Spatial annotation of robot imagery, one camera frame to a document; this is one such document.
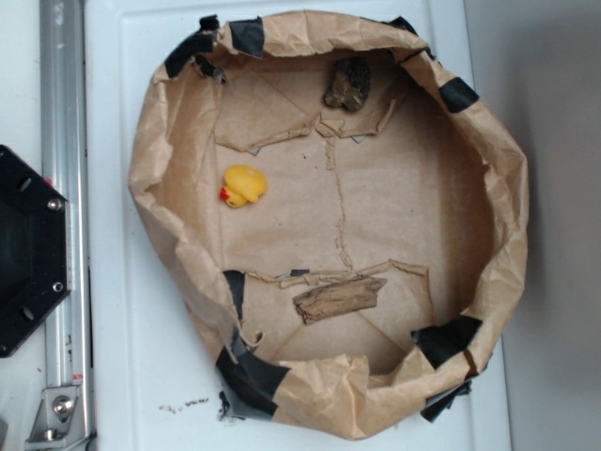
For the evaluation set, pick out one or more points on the tan driftwood piece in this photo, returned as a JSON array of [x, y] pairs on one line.
[[338, 299]]

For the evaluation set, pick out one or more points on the dark brown rock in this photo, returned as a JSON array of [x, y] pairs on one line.
[[350, 84]]

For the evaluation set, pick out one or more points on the aluminium extrusion rail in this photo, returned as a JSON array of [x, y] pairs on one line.
[[68, 336]]

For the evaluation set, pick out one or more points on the yellow rubber duck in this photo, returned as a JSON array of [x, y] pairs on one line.
[[243, 184]]

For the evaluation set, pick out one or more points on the metal corner bracket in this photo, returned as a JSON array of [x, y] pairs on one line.
[[59, 421]]

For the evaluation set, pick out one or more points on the brown paper bag basin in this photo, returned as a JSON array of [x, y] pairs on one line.
[[423, 187]]

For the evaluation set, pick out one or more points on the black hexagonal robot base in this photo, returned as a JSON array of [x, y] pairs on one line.
[[34, 250]]

